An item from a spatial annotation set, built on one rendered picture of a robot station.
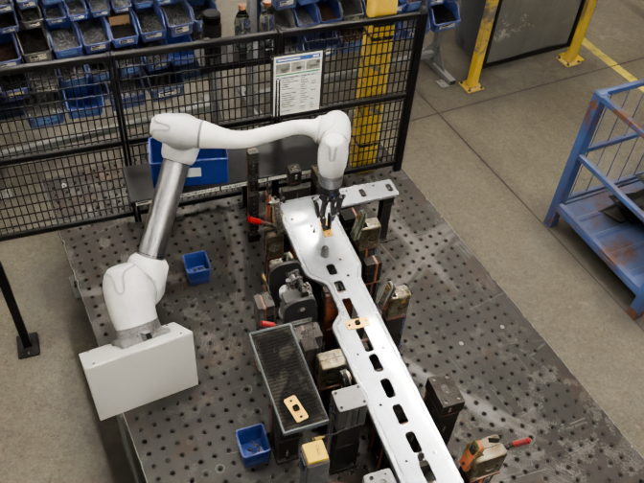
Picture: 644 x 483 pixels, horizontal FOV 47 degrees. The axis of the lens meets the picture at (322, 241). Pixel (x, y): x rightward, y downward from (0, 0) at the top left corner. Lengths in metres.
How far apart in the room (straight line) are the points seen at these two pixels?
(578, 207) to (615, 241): 0.31
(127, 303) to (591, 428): 1.72
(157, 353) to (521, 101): 3.69
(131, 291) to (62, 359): 1.25
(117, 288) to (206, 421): 0.56
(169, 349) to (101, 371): 0.23
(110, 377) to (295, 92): 1.36
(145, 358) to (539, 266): 2.51
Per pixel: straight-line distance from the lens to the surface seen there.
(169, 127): 2.67
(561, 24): 5.88
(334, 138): 2.61
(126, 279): 2.68
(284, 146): 3.24
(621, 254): 4.40
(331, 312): 2.81
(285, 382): 2.28
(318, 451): 2.17
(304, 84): 3.14
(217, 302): 3.06
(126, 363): 2.59
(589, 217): 4.54
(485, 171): 4.89
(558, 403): 2.98
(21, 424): 3.72
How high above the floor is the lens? 3.08
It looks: 46 degrees down
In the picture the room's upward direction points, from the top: 5 degrees clockwise
